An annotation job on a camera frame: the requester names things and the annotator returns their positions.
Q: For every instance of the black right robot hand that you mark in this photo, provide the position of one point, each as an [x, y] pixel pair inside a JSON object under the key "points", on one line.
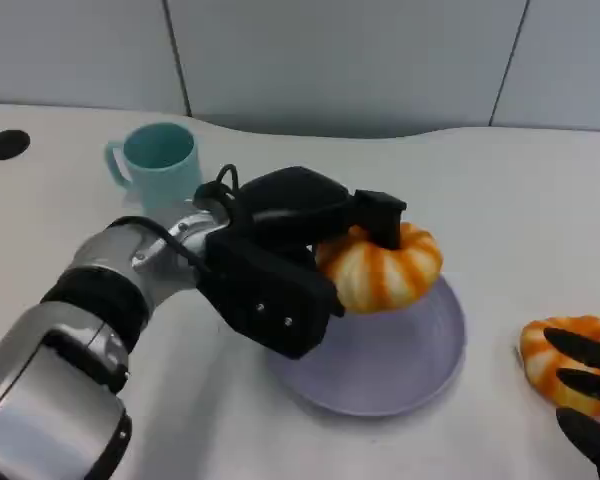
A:
{"points": [[587, 352]]}

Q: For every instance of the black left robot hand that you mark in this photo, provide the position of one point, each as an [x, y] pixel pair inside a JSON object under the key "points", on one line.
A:
{"points": [[300, 200]]}

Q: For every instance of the orange and white bread roll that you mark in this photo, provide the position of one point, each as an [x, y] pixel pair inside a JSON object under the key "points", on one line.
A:
{"points": [[385, 272], [537, 345]]}

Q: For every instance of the pale green mug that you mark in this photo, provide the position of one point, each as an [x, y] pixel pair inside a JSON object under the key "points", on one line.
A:
{"points": [[167, 172]]}

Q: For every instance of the lilac plate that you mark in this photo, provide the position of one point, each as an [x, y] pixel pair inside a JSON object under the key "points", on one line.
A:
{"points": [[380, 365]]}

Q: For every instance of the black round table grommet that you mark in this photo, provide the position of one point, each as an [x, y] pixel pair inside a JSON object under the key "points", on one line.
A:
{"points": [[6, 144]]}

